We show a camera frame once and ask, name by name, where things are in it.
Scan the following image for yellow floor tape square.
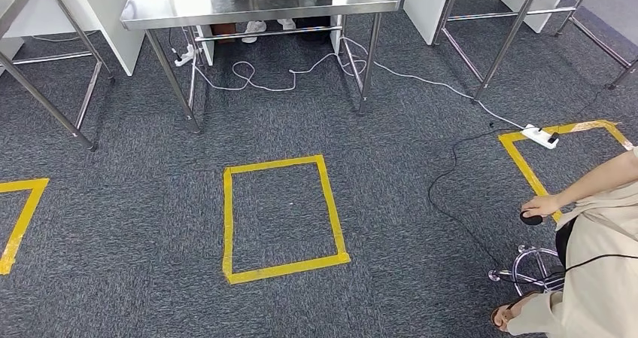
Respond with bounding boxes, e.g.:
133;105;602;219
221;154;351;286
498;120;635;223

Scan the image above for white power strip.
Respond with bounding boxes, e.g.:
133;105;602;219
521;123;561;151
173;44;196;68

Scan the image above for stainless steel workbench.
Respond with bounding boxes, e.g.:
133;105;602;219
120;0;401;135

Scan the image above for white cabinet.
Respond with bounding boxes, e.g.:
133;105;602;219
0;0;145;78
403;0;564;47

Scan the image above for brown sandal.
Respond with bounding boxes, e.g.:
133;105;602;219
491;291;542;333

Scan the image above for white floor cable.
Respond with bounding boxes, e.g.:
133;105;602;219
191;36;527;129

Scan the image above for chrome swivel stool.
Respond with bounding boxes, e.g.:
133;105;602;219
488;215;579;297

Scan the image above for person's right hand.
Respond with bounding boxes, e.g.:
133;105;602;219
521;194;563;221

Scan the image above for person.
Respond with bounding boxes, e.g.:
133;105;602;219
491;146;638;338

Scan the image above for handheld controller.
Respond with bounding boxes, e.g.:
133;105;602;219
519;209;544;227

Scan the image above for thin black cable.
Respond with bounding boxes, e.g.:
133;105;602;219
427;126;638;287

